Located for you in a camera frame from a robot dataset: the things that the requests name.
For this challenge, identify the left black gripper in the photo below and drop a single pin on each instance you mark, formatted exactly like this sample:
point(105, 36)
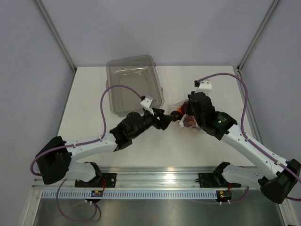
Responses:
point(162, 124)

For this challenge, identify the white slotted cable duct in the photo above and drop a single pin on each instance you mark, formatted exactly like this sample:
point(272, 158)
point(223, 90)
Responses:
point(132, 194)

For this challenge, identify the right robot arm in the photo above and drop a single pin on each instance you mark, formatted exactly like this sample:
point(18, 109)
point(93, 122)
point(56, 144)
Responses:
point(275, 176)

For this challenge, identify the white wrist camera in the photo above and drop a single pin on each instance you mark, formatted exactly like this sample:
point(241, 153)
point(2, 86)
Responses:
point(204, 86)
point(147, 104)

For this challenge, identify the clear zip top bag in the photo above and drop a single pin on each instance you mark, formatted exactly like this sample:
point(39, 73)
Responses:
point(174, 107)

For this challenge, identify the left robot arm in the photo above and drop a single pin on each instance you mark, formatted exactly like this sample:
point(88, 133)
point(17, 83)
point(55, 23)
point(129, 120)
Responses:
point(59, 159)

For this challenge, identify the left aluminium frame post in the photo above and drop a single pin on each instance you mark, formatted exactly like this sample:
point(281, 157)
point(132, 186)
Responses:
point(51, 26)

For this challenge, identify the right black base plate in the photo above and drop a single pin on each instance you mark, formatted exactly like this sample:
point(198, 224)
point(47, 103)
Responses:
point(211, 180)

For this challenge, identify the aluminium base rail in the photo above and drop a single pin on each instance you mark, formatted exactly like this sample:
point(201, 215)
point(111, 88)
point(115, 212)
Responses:
point(153, 178)

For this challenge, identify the right aluminium frame post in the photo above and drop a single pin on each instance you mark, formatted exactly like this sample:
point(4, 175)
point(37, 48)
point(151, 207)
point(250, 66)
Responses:
point(259, 32)

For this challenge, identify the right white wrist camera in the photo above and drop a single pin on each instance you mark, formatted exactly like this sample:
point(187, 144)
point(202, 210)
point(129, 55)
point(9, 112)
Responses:
point(204, 86)

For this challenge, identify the fake dark red apple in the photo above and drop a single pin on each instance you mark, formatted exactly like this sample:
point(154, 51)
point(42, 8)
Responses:
point(189, 121)

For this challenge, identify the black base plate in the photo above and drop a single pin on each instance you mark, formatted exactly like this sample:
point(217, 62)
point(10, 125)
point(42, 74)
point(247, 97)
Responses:
point(108, 180)
point(211, 180)

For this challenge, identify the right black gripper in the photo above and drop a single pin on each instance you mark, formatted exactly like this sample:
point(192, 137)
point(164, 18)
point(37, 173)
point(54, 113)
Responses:
point(188, 110)

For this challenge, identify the aluminium frame post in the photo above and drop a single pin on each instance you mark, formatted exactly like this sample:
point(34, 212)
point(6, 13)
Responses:
point(259, 32)
point(51, 26)

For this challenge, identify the grey transparent plastic container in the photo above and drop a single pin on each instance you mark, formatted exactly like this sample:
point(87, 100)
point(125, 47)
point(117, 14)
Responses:
point(138, 73)

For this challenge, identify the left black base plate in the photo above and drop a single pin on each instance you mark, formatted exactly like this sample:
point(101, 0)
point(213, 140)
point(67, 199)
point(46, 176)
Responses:
point(108, 180)

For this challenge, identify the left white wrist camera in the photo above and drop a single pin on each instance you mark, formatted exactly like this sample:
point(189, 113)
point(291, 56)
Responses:
point(147, 104)

